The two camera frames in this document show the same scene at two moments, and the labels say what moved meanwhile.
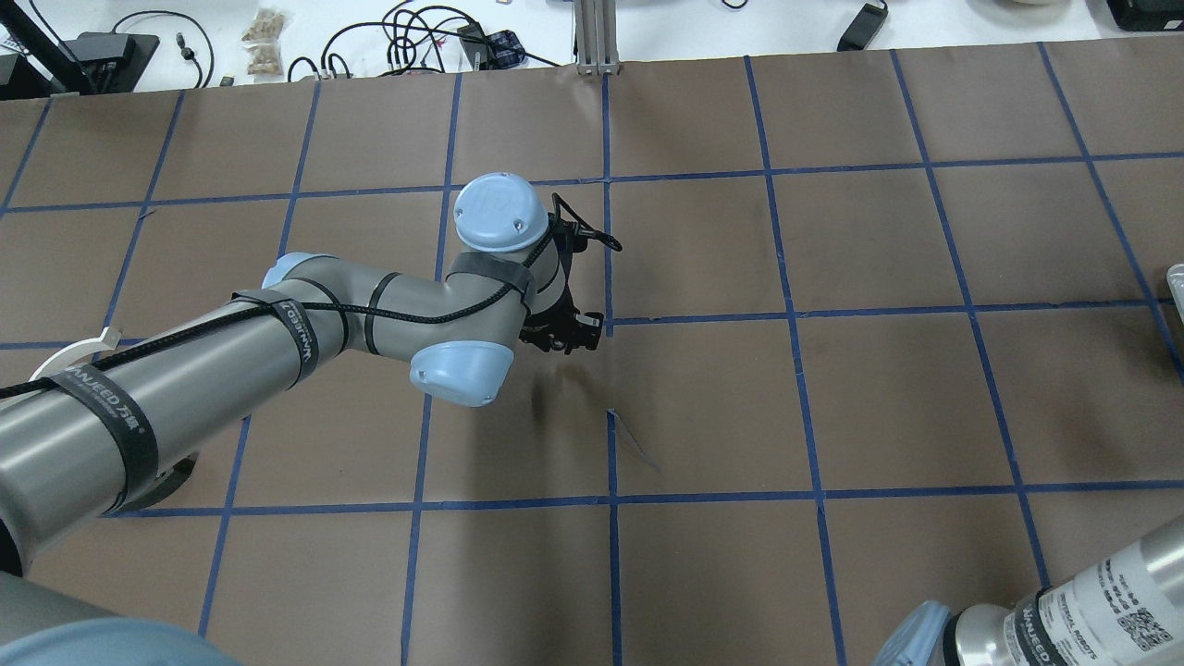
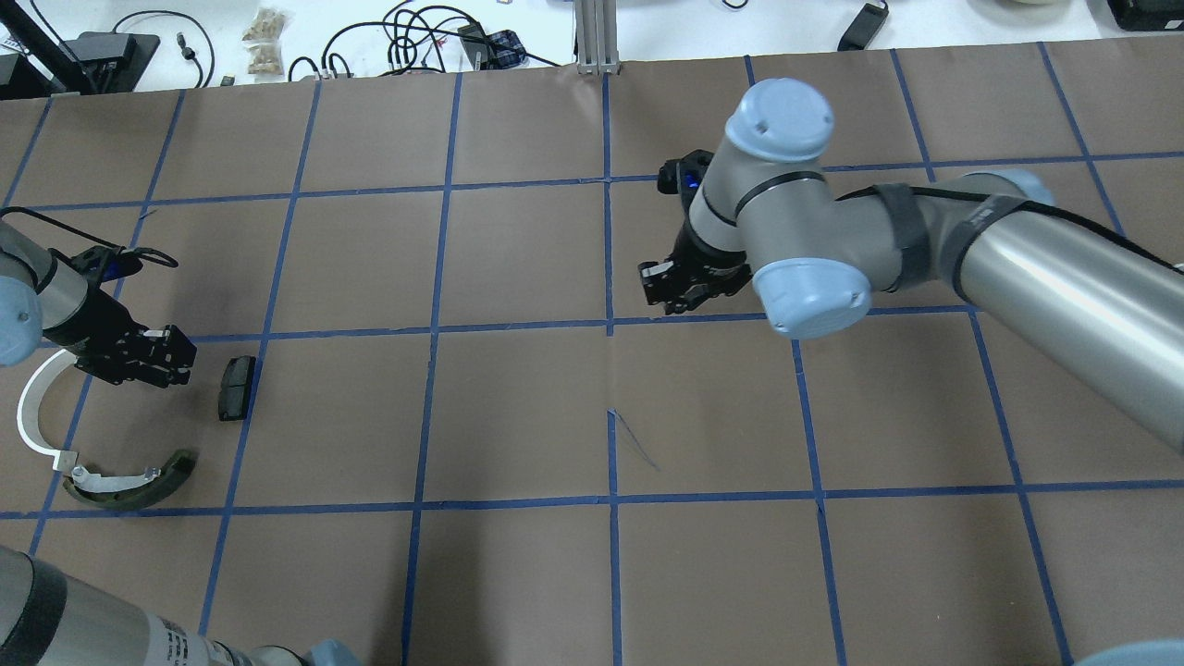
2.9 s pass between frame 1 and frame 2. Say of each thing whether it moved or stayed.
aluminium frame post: stayed
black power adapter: stayed
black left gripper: moved
